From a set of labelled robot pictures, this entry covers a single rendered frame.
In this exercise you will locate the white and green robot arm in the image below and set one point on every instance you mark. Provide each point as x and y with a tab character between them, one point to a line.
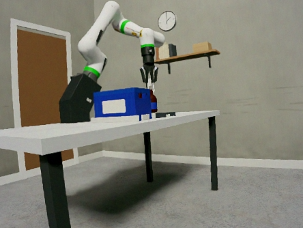
88	46

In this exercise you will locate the blue crate with dividers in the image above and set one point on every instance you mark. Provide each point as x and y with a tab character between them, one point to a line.
123	102

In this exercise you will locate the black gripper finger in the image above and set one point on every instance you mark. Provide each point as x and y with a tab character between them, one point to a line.
153	77
145	77

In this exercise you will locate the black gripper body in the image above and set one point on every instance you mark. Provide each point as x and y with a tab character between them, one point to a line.
148	60

